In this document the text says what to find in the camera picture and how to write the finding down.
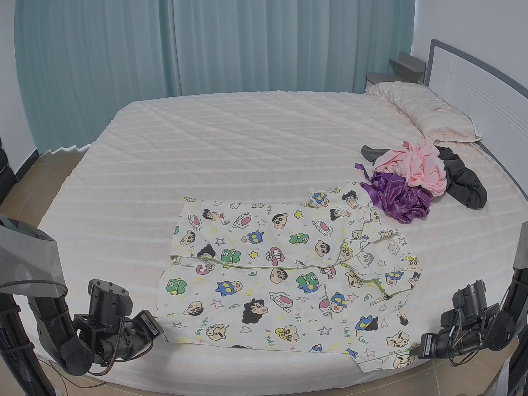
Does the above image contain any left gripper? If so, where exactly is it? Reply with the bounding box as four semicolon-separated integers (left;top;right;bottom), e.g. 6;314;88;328
120;310;162;362

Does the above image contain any purple garment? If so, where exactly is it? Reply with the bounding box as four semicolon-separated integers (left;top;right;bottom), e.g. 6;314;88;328
355;162;433;224

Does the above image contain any grey bedside table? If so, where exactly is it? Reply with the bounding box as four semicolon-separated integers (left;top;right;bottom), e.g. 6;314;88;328
366;51;426;86

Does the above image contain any dark grey garment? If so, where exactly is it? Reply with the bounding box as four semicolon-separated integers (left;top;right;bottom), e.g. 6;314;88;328
361;145;488;209

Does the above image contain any blue-green curtain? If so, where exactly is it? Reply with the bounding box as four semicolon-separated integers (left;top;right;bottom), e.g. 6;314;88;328
14;0;417;152

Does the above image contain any bed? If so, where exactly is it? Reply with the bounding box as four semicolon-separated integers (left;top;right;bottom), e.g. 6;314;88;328
0;37;528;387

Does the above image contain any pink garment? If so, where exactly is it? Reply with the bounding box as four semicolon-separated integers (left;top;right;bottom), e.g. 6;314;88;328
373;141;448;199

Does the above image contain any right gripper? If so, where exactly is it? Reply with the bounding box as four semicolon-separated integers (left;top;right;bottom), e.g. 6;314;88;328
418;332;452;361

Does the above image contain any white printed pyjama top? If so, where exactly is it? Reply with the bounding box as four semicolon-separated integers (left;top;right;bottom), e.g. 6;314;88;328
156;182;423;373

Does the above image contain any cream pillow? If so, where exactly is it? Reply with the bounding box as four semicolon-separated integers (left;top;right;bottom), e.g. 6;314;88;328
365;82;483;143

